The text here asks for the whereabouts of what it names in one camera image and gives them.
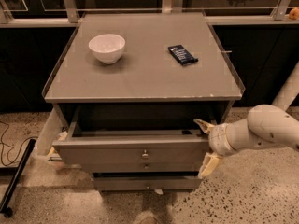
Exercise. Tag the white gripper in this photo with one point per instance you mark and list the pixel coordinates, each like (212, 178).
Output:
(217, 138)

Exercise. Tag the grey top drawer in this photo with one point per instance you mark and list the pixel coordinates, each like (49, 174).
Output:
(108, 133)

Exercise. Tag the grey drawer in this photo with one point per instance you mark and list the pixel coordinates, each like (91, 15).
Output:
(108, 133)
(142, 167)
(134, 183)

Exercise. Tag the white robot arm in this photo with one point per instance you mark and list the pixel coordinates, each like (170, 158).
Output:
(265, 126)

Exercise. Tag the grey middle drawer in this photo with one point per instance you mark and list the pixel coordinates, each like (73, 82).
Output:
(142, 167)

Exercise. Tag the grey drawer cabinet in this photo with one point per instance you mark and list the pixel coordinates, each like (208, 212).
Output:
(146, 73)

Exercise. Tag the grey bottom drawer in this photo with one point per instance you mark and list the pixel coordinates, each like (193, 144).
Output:
(134, 183)

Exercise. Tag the dark blue snack packet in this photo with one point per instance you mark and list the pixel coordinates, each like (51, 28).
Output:
(181, 55)

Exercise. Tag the white ceramic bowl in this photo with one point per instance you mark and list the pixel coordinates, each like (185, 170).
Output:
(107, 48)

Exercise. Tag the orange round object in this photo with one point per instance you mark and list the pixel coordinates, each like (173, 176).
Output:
(294, 13)

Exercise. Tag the clear plastic storage bin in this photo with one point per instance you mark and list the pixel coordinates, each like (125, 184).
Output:
(53, 130)

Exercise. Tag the black pole with wheel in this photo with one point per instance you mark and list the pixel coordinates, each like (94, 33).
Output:
(15, 174)

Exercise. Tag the metal railing frame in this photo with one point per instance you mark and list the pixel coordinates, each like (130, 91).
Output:
(70, 13)

